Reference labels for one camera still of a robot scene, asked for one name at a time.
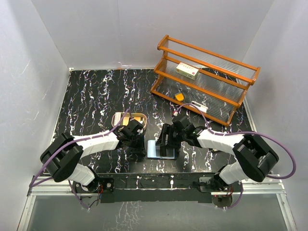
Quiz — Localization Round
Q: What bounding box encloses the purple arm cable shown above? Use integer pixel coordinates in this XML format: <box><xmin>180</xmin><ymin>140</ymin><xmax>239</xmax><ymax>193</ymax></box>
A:
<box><xmin>173</xmin><ymin>103</ymin><xmax>297</xmax><ymax>180</ymax></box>
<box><xmin>28</xmin><ymin>108</ymin><xmax>132</xmax><ymax>188</ymax></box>

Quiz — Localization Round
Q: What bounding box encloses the small orange yellow block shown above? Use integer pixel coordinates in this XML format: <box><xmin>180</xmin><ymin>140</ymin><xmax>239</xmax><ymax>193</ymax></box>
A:
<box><xmin>175</xmin><ymin>93</ymin><xmax>184</xmax><ymax>102</ymax></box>

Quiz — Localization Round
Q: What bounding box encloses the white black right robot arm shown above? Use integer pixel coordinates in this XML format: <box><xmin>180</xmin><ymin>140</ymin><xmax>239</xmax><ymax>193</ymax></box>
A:
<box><xmin>155</xmin><ymin>115</ymin><xmax>279</xmax><ymax>191</ymax></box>

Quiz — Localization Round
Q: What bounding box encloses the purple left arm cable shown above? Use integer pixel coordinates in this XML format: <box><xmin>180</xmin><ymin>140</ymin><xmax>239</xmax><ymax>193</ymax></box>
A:
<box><xmin>28</xmin><ymin>108</ymin><xmax>132</xmax><ymax>188</ymax></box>

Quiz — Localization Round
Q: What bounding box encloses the stack of credit cards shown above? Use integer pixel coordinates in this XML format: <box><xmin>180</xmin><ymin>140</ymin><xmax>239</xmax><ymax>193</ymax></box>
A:
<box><xmin>112</xmin><ymin>112</ymin><xmax>125</xmax><ymax>127</ymax></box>

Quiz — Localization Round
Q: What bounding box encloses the white black small device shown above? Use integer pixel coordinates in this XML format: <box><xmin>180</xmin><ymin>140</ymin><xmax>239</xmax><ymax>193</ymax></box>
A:
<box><xmin>191</xmin><ymin>101</ymin><xmax>208</xmax><ymax>113</ymax></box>

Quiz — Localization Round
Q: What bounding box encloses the orange wooden shelf rack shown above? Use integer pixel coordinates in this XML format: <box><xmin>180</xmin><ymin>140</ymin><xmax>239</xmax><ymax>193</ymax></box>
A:
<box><xmin>151</xmin><ymin>35</ymin><xmax>260</xmax><ymax>126</ymax></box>

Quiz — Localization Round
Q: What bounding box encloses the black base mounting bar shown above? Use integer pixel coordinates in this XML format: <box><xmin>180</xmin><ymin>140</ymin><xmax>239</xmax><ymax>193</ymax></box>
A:
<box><xmin>100</xmin><ymin>173</ymin><xmax>216</xmax><ymax>203</ymax></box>

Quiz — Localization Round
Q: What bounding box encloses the white red small box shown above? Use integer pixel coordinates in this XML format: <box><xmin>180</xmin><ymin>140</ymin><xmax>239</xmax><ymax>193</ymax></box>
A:
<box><xmin>176</xmin><ymin>62</ymin><xmax>199</xmax><ymax>80</ymax></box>

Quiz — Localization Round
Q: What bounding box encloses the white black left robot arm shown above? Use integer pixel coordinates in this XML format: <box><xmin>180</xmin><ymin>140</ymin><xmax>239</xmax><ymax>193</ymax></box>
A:
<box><xmin>40</xmin><ymin>119</ymin><xmax>144</xmax><ymax>192</ymax></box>

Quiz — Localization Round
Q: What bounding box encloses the black blue card holder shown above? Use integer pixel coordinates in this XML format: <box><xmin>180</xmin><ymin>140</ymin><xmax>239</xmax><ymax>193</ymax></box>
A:
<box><xmin>146</xmin><ymin>140</ymin><xmax>176</xmax><ymax>160</ymax></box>

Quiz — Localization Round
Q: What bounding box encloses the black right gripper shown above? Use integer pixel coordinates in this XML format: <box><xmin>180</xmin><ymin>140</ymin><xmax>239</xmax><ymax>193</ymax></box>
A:
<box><xmin>156</xmin><ymin>124</ymin><xmax>186</xmax><ymax>148</ymax></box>

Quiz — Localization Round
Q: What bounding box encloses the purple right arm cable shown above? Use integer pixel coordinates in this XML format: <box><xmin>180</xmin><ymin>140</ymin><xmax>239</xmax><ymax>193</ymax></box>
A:
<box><xmin>173</xmin><ymin>103</ymin><xmax>297</xmax><ymax>180</ymax></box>

